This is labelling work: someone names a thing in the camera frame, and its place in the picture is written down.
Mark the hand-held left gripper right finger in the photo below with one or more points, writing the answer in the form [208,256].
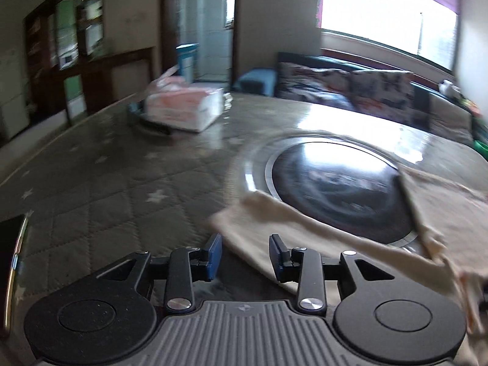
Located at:
[277,256]

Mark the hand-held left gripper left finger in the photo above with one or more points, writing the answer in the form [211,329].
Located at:
[212,256]

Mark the beige cloth garment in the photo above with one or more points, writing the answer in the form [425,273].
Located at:
[419,236]

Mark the round black induction cooktop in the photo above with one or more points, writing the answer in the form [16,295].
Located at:
[335,186]

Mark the pink tissue pack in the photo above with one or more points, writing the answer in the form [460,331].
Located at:
[183,107]

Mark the blue stool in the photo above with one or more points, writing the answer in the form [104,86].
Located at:
[256,80]

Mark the floral sofa cushion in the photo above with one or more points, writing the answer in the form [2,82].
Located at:
[343,85]

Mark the dark sofa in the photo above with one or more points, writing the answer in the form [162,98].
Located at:
[373,87]

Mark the blue and white box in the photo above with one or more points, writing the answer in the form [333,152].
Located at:
[186,61]

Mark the dark wooden display cabinet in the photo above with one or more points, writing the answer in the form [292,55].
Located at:
[64,57]

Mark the window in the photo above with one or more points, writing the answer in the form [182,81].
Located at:
[385,7]

